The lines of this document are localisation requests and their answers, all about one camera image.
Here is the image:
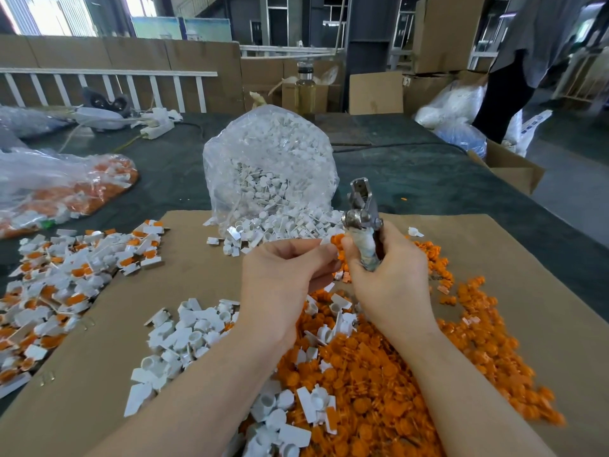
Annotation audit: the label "bluish plastic bag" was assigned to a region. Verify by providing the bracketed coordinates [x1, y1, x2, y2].
[434, 120, 489, 159]

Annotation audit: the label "clear bag of white parts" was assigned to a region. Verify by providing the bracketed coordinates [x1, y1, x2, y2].
[203, 104, 340, 239]

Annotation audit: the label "empty clear plastic bag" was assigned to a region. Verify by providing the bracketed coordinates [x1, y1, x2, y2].
[0, 105, 73, 139]

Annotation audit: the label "brown cardboard partition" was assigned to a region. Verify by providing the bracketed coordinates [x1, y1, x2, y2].
[0, 34, 246, 115]

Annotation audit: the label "open brown cardboard box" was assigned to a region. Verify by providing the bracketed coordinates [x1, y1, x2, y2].
[468, 138, 546, 196]

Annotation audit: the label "clear bag of assembled parts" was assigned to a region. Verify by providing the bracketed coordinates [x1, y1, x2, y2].
[0, 148, 140, 240]

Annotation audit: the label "person's right hand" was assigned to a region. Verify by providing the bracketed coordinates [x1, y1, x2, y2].
[341, 221, 439, 341]

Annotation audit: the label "flat brown cardboard box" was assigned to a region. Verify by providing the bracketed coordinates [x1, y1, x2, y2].
[348, 71, 404, 116]

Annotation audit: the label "metal crimping pliers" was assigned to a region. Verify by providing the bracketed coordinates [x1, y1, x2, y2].
[342, 177, 385, 273]

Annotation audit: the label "wide brown cardboard box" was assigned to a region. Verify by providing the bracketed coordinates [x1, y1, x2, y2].
[403, 70, 489, 116]

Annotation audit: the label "tall brown cardboard box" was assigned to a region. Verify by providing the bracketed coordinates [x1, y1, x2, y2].
[412, 0, 492, 75]

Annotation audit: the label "white printed plastic bag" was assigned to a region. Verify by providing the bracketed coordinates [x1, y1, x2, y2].
[502, 109, 553, 158]

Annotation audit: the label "black cable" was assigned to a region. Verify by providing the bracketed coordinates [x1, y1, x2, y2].
[331, 142, 470, 156]

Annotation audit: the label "glass bottle with yellow liquid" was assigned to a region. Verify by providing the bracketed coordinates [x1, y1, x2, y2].
[294, 61, 318, 117]

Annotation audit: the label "pile of orange plastic caps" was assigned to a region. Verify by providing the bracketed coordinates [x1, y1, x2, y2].
[237, 235, 568, 457]

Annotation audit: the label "person's right forearm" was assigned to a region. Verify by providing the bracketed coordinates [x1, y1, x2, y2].
[390, 323, 558, 457]

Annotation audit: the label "pile of white plastic parts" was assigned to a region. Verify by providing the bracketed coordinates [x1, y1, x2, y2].
[124, 281, 358, 457]
[206, 208, 345, 257]

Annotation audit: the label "pile of assembled white-orange parts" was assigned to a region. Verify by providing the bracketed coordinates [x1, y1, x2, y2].
[0, 220, 168, 400]

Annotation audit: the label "person's left forearm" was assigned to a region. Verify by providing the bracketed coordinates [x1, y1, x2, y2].
[85, 323, 305, 457]

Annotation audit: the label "blue-green signboard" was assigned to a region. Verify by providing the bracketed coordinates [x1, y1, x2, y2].
[130, 16, 233, 42]

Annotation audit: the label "white railing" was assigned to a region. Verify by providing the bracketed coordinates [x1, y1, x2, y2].
[0, 67, 219, 114]

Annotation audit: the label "brown cardboard sheet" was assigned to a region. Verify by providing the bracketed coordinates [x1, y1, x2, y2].
[0, 210, 609, 457]

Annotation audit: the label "white metal fence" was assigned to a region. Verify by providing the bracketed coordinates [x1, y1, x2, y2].
[552, 45, 609, 104]

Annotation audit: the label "white cable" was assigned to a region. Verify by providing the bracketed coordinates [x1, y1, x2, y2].
[58, 120, 146, 154]

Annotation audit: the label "person's left hand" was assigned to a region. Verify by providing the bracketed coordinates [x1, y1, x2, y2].
[236, 238, 342, 351]

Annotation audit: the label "black rounded device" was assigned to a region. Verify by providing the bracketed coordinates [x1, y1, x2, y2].
[81, 87, 132, 116]

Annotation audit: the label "white power strip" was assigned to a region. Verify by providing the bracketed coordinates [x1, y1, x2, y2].
[131, 107, 184, 141]

